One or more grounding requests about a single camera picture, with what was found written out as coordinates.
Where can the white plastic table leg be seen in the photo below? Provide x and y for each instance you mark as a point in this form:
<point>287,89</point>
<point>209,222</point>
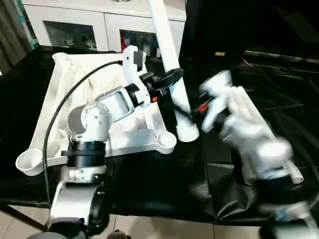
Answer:
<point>254,109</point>
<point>235,99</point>
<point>245,104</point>
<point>167,44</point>

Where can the white plastic table top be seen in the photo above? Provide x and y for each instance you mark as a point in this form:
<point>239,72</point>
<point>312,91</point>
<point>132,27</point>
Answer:
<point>69,82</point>

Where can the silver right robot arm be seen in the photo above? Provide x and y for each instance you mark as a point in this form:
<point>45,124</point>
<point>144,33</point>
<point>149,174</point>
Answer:
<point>269,149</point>

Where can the small yellow label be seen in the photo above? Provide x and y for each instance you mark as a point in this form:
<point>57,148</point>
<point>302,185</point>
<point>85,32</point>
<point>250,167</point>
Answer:
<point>220,53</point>

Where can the black work mat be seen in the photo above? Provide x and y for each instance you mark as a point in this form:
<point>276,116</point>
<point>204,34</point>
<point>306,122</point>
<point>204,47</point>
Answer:
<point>162,186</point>

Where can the grey metal rod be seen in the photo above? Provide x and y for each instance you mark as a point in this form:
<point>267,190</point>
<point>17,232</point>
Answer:
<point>281,56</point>

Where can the black backdrop cloth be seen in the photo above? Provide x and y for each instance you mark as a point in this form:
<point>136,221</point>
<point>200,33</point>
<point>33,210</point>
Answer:
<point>249,25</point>

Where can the white sideboard with glass doors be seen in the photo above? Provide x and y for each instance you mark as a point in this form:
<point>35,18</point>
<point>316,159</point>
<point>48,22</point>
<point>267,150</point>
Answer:
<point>74,12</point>

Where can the grey curtain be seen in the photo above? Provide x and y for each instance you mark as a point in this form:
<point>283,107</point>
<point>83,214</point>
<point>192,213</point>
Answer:
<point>11,32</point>

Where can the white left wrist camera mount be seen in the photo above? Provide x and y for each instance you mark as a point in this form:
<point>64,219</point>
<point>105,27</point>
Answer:
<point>132,62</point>

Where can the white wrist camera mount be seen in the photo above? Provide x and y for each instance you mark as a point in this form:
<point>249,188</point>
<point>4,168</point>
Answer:
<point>132,62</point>
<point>219,83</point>

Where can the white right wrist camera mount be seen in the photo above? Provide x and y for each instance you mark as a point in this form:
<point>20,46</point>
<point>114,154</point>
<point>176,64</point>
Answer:
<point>219,83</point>

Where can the dark metal work table frame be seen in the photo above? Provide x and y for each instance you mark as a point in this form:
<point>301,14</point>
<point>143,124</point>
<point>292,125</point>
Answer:
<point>25,218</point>

